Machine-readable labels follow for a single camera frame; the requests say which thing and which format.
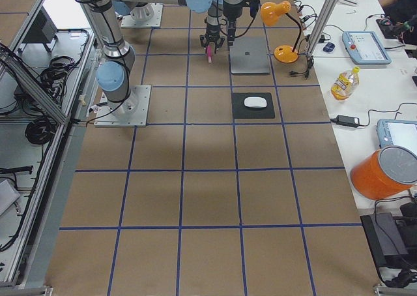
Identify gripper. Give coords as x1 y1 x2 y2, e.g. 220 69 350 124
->
223 3 243 40
199 25 235 53

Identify pink marker pen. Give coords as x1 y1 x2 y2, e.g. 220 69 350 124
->
205 44 214 64

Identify white computer mouse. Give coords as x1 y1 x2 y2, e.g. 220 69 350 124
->
244 96 268 109

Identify black mousepad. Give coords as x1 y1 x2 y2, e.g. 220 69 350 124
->
232 93 275 119

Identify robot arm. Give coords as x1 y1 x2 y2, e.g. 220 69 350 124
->
113 0 224 58
76 0 246 117

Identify grey closed laptop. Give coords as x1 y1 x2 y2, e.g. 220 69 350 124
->
230 37 270 75

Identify orange desk lamp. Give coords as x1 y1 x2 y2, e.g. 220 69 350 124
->
260 1 302 64

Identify small blue device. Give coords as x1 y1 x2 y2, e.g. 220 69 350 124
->
323 42 336 53

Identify yellow drink bottle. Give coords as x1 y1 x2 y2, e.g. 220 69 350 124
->
330 67 360 100

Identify left teach pendant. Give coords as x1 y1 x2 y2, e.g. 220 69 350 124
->
341 31 392 65

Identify teach pendant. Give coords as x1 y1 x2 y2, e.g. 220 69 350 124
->
377 119 416 154
341 31 392 65

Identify black power adapter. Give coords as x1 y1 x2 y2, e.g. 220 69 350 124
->
336 115 360 128

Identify right teach pendant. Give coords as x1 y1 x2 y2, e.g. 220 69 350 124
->
377 119 416 154

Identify orange cylindrical container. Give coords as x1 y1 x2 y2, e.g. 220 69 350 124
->
350 145 416 200

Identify black flat box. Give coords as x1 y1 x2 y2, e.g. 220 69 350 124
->
360 213 409 269

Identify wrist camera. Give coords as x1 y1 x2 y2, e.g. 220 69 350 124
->
244 0 260 19

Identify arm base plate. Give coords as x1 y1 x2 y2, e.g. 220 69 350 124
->
93 85 151 127
121 3 163 29

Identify aluminium frame post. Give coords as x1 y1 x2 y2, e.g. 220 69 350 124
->
306 0 338 59

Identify coiled black cables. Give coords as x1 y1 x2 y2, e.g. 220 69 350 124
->
25 115 55 146

